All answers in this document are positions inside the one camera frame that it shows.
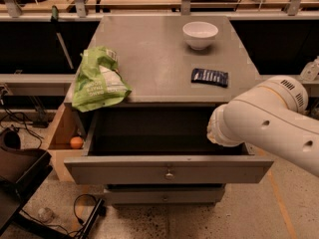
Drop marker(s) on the white ceramic bowl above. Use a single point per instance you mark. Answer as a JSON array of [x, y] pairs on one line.
[[199, 35]]

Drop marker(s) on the green handled screwdriver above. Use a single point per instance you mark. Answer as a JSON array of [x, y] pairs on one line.
[[55, 22]]

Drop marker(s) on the dark blue snack packet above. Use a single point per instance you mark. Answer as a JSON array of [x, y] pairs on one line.
[[210, 77]]

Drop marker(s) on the grey top drawer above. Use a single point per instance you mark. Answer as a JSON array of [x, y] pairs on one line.
[[160, 146]]

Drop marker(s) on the wooden box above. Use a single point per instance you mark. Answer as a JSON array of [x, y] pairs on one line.
[[61, 130]]

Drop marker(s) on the black power strip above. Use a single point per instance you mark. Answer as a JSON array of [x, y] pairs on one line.
[[99, 210]]

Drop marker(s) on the green chip bag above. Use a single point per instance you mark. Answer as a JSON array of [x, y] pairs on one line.
[[99, 83]]

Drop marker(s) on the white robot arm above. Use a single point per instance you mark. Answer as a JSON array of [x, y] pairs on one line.
[[270, 116]]

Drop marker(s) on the grey drawer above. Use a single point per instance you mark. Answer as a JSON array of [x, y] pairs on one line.
[[160, 146], [172, 194]]

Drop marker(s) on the black bin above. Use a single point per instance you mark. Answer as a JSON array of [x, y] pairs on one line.
[[21, 173]]

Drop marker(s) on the orange ball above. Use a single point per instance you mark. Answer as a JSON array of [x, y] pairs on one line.
[[76, 142]]

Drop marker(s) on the grey drawer cabinet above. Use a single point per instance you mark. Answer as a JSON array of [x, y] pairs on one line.
[[157, 63]]

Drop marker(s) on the grey bottom drawer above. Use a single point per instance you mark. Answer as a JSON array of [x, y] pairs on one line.
[[172, 194]]

